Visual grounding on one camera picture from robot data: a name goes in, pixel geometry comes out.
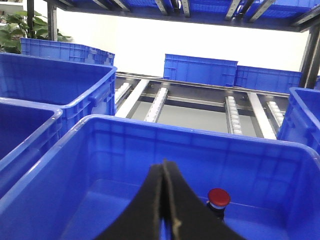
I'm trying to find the blue crate rear left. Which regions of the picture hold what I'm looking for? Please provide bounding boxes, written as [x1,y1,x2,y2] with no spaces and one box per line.
[0,53,117,135]

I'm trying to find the blue crate far side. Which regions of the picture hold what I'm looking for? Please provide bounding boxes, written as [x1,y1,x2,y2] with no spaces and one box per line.
[163,54,238,87]

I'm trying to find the roller conveyor shelf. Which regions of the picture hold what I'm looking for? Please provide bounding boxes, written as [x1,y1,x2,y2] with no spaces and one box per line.
[115,72,289,140]

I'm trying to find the blue crate front right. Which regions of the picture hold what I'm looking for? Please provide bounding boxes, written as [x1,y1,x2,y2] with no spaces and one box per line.
[0,115,320,240]

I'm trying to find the blue crate front left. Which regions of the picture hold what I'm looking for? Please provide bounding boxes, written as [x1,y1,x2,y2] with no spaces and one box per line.
[0,97,63,196]

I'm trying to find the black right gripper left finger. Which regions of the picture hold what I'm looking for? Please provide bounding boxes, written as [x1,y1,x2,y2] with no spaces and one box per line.
[96,164,164,240]

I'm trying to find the green potted plant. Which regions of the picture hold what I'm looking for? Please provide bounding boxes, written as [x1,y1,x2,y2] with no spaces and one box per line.
[0,10,72,54]

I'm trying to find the blue crate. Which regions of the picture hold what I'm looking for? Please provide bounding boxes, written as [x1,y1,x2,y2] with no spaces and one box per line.
[0,97,63,196]
[277,87,320,153]
[163,54,238,87]
[0,115,320,240]
[0,53,117,135]

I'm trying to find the blue crate rear right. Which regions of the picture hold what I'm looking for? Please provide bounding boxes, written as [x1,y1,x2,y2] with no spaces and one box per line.
[277,87,320,153]

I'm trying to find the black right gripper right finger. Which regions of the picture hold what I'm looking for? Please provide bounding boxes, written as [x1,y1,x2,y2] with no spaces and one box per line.
[163,159,243,240]

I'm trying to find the red mushroom push button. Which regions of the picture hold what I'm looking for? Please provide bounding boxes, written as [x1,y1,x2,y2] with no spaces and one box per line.
[206,188,231,222]

